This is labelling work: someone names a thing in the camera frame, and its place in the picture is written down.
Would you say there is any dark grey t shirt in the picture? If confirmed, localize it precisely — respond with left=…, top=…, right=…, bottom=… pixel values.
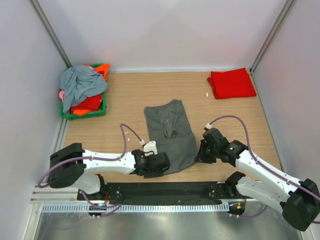
left=144, top=99, right=198, bottom=175

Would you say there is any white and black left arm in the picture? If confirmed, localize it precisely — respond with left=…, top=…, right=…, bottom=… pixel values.
left=48, top=141, right=171, bottom=200

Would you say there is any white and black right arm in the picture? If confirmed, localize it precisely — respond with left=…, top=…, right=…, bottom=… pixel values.
left=196, top=127, right=320, bottom=232

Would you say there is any folded red t shirt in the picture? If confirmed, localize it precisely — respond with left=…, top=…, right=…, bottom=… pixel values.
left=207, top=68, right=257, bottom=100

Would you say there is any green plastic basket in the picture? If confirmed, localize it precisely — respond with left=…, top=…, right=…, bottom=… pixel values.
left=60, top=64, right=107, bottom=120

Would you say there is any red t shirt in basket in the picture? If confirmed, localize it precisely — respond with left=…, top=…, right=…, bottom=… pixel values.
left=70, top=94, right=103, bottom=112

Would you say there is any orange t shirt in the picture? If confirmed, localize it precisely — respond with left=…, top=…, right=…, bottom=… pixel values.
left=83, top=63, right=110, bottom=82

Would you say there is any light blue t shirt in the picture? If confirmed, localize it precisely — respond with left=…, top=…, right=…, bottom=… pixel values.
left=59, top=65, right=108, bottom=115

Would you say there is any pink garment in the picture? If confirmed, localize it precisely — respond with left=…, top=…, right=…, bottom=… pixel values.
left=58, top=89, right=65, bottom=102

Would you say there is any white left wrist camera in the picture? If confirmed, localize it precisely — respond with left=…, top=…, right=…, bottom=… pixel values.
left=138, top=140, right=158, bottom=158

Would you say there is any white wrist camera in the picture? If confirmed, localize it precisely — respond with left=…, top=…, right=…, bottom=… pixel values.
left=205, top=123, right=212, bottom=130
left=138, top=140, right=158, bottom=158

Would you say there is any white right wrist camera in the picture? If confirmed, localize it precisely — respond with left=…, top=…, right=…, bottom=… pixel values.
left=205, top=123, right=212, bottom=130

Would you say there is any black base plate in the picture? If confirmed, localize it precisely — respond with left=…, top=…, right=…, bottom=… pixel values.
left=87, top=181, right=244, bottom=206

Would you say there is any slotted white cable duct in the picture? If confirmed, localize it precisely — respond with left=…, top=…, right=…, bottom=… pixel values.
left=41, top=202, right=230, bottom=213

